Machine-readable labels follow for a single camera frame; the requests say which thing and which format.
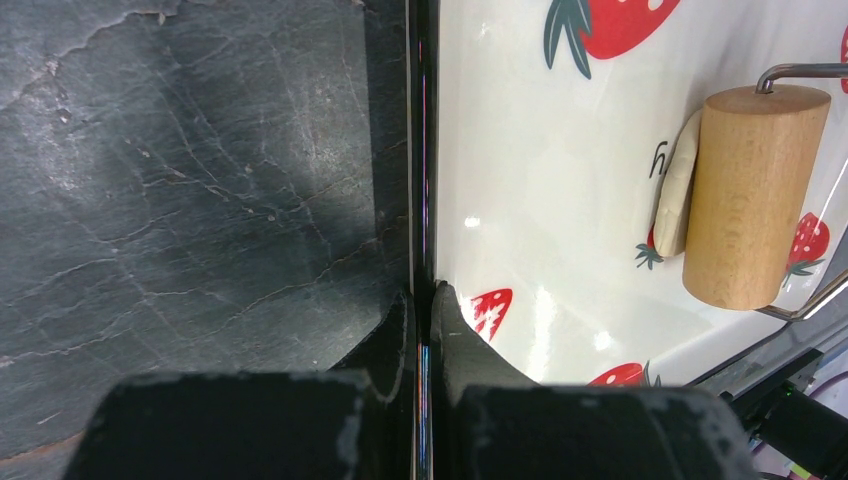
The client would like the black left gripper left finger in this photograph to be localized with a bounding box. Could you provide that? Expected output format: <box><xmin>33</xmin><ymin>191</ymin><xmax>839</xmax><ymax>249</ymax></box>
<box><xmin>64</xmin><ymin>293</ymin><xmax>415</xmax><ymax>479</ymax></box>

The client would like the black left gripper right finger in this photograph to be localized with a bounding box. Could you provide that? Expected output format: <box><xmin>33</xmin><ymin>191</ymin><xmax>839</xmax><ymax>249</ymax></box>
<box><xmin>430</xmin><ymin>283</ymin><xmax>757</xmax><ymax>479</ymax></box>

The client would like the strawberry print enamel tray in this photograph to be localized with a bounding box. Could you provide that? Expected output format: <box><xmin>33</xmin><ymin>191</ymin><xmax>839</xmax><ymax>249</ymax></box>
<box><xmin>406</xmin><ymin>1</ymin><xmax>847</xmax><ymax>384</ymax></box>

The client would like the wooden dough roller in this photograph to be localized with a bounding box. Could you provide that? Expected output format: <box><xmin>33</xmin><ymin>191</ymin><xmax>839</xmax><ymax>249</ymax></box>
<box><xmin>682</xmin><ymin>63</ymin><xmax>847</xmax><ymax>323</ymax></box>

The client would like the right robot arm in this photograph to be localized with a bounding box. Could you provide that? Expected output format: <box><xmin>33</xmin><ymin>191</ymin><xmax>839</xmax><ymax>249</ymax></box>
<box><xmin>720</xmin><ymin>349</ymin><xmax>847</xmax><ymax>479</ymax></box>

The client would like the white dough ball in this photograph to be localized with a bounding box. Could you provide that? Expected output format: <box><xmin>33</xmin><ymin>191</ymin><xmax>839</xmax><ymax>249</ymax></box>
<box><xmin>652</xmin><ymin>109</ymin><xmax>703</xmax><ymax>258</ymax></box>

